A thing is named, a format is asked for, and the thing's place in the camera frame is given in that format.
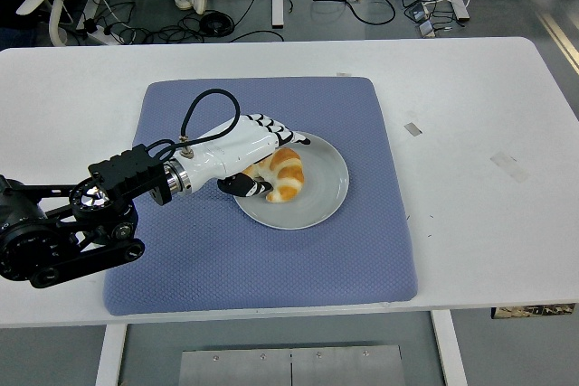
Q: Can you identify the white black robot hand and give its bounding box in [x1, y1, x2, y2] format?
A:
[177, 113, 314, 200]

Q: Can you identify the golden brown croissant bread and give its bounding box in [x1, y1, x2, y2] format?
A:
[242, 146, 305, 204]

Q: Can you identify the round grey plate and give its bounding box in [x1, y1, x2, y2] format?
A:
[233, 130, 351, 231]

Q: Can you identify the grey metal plate with screws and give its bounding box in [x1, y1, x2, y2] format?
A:
[177, 344, 405, 386]

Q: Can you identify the blue quilted mat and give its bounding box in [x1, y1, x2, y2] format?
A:
[102, 77, 418, 317]

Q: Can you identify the white power strip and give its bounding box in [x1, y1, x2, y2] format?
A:
[79, 18, 119, 46]

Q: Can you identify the white table leg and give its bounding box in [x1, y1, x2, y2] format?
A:
[94, 323, 128, 386]
[429, 309, 470, 386]

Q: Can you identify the translucent tape strip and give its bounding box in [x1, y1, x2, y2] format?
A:
[489, 151, 531, 184]

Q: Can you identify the coiled black cable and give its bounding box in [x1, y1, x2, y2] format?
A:
[198, 9, 236, 38]

